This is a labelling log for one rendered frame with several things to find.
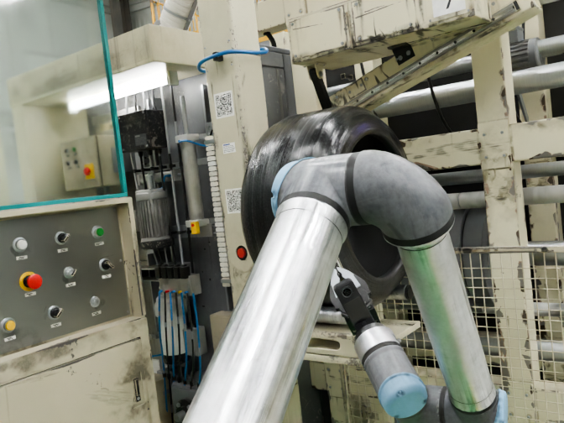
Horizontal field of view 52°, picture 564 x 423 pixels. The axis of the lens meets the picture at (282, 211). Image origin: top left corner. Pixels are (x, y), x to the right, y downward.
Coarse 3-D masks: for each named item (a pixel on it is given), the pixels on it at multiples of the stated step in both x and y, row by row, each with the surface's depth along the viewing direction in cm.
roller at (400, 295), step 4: (396, 288) 169; (400, 288) 168; (404, 288) 168; (408, 288) 167; (392, 292) 169; (396, 292) 169; (400, 292) 168; (404, 292) 167; (408, 292) 167; (412, 292) 169; (388, 296) 171; (392, 296) 170; (396, 296) 169; (400, 296) 168; (404, 296) 167; (408, 296) 167; (412, 296) 169
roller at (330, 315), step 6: (324, 306) 153; (330, 306) 152; (324, 312) 151; (330, 312) 150; (336, 312) 149; (318, 318) 152; (324, 318) 151; (330, 318) 150; (336, 318) 149; (342, 318) 147; (342, 324) 149
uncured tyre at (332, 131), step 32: (288, 128) 151; (320, 128) 144; (352, 128) 147; (384, 128) 161; (256, 160) 150; (288, 160) 142; (256, 192) 146; (256, 224) 146; (256, 256) 149; (352, 256) 143; (384, 256) 179; (384, 288) 155
